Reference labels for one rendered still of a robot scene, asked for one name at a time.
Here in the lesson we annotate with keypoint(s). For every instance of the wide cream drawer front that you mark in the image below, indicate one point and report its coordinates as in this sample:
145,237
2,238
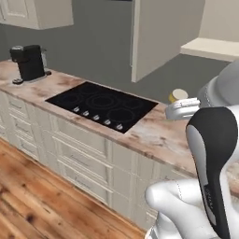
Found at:
85,183
81,133
84,160

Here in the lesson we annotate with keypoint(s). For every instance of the tall cream wall cabinet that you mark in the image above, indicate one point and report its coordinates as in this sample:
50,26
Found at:
155,34

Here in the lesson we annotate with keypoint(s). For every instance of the black glass hob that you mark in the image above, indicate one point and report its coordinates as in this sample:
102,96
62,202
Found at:
102,104

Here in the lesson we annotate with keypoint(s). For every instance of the small cream drawer front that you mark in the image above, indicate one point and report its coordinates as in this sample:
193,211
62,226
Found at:
21,126
27,145
17,105

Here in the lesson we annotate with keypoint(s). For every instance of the narrow cream cabinet panel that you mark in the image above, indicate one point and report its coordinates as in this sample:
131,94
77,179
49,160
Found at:
123,180

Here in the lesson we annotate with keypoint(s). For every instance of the black coffee machine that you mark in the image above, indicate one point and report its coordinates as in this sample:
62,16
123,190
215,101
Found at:
29,63

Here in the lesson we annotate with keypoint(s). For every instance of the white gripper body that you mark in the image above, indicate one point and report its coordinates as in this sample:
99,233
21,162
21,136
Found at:
182,109

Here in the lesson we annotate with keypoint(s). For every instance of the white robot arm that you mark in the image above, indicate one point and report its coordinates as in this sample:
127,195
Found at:
174,199

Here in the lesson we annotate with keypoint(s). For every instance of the silver hob knob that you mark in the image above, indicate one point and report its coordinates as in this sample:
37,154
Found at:
119,126
86,113
96,117
76,109
107,122

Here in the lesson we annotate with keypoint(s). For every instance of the yellow jar with cream lid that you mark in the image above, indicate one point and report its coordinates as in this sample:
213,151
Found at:
178,94

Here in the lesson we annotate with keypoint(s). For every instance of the cream base cabinet door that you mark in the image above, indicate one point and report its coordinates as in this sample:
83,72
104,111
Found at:
149,174

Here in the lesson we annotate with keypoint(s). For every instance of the cream wall shelf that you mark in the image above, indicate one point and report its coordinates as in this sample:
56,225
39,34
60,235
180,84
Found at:
211,48

